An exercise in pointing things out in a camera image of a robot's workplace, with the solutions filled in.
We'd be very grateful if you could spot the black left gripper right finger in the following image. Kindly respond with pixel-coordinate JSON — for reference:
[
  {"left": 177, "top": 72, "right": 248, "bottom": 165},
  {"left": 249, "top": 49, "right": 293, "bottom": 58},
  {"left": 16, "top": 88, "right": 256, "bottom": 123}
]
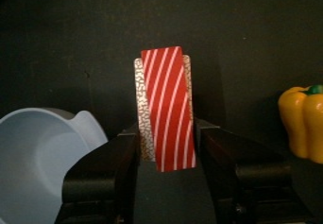
[{"left": 193, "top": 117, "right": 317, "bottom": 224}]

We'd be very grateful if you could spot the yellow toy bell pepper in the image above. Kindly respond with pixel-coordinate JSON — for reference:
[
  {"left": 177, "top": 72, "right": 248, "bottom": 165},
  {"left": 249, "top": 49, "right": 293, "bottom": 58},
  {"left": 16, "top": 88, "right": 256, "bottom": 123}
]
[{"left": 276, "top": 84, "right": 323, "bottom": 164}]

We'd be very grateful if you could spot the light blue plastic bowl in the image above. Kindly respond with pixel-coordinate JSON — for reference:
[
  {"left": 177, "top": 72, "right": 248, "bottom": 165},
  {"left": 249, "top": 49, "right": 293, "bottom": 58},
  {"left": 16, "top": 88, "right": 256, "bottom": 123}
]
[{"left": 0, "top": 107, "right": 109, "bottom": 224}]

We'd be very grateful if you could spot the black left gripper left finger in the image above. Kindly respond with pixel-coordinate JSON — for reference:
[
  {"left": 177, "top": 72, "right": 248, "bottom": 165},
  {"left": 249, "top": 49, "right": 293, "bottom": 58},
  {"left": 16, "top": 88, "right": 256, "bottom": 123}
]
[{"left": 54, "top": 122, "right": 141, "bottom": 224}]

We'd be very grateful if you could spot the red white striped packet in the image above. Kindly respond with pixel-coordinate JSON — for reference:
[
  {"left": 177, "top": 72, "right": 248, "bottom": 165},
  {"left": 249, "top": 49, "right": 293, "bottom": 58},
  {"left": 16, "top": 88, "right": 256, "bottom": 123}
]
[{"left": 132, "top": 45, "right": 197, "bottom": 173}]

